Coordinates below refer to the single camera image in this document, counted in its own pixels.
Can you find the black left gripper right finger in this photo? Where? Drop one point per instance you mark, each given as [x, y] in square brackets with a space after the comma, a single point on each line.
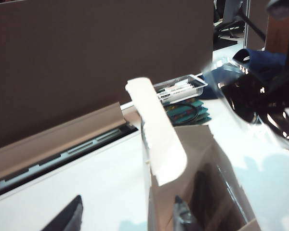
[185, 219]

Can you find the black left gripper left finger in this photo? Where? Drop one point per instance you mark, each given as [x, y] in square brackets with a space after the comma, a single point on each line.
[67, 219]

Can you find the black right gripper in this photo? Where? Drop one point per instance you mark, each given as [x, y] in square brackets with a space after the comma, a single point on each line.
[284, 8]

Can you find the black mask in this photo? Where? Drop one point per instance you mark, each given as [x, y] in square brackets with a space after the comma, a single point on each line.
[245, 101]

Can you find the white grey cardboard mask box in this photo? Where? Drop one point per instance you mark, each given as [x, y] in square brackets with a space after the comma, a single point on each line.
[163, 144]

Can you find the brown wooden board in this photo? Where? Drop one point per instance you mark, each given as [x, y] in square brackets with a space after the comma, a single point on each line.
[277, 36]

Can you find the dark blue cloth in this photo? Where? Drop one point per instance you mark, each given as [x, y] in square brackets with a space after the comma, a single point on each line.
[262, 62]

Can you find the black monitor stand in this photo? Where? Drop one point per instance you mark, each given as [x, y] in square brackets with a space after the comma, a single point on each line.
[233, 31]

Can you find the grey monitor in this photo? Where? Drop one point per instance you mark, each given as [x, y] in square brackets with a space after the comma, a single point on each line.
[231, 9]

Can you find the clear plastic tray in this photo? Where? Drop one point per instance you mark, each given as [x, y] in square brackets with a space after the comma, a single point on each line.
[197, 83]

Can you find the black mesh pen holder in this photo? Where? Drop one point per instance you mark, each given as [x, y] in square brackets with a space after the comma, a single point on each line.
[197, 111]

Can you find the white labelled tube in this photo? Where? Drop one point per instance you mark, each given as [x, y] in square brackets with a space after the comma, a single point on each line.
[180, 91]

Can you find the brown desk partition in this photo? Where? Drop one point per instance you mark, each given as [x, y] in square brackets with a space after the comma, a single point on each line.
[86, 60]

